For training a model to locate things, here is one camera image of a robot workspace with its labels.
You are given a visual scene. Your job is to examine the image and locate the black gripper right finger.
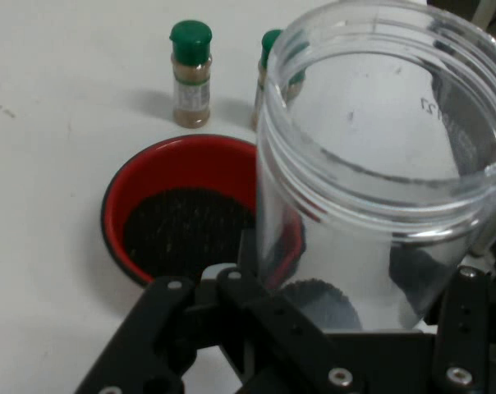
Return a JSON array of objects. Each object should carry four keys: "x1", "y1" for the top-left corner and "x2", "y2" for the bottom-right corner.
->
[{"x1": 432, "y1": 265, "x2": 495, "y2": 394}]

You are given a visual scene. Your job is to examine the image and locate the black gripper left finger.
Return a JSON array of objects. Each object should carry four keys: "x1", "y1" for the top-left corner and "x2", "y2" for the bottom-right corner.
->
[{"x1": 73, "y1": 227, "x2": 366, "y2": 394}]

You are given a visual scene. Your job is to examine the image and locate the clear plastic jar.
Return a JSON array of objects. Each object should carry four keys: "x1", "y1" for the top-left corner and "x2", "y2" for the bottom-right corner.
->
[{"x1": 254, "y1": 0, "x2": 496, "y2": 333}]

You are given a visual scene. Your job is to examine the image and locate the black seeds in bowl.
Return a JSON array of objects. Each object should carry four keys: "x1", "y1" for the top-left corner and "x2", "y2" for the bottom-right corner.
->
[{"x1": 122, "y1": 187, "x2": 257, "y2": 284}]

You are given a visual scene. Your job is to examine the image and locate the red bowl with black rim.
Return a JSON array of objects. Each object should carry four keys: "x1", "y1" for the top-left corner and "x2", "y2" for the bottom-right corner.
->
[{"x1": 100, "y1": 134, "x2": 305, "y2": 288}]

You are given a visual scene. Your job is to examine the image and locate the spice bottle with green cap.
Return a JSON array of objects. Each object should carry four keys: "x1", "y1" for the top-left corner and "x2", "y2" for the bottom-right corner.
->
[
  {"x1": 168, "y1": 20, "x2": 214, "y2": 128},
  {"x1": 250, "y1": 29, "x2": 307, "y2": 132}
]

